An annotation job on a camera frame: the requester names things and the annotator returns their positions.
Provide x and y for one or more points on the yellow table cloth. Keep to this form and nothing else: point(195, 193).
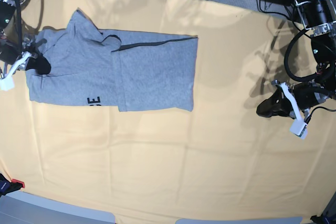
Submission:
point(219, 162)

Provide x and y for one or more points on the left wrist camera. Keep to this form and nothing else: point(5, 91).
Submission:
point(299, 128)

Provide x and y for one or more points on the black clamp right corner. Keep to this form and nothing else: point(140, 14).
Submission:
point(322, 220)

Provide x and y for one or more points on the grey t-shirt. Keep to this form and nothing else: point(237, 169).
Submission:
point(132, 70)

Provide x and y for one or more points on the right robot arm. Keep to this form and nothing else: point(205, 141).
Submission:
point(21, 51)

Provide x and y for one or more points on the red and black clamp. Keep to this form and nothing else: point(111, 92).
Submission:
point(8, 186)

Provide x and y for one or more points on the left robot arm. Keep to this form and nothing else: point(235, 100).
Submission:
point(318, 17)

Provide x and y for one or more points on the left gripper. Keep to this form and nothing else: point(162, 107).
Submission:
point(306, 96)

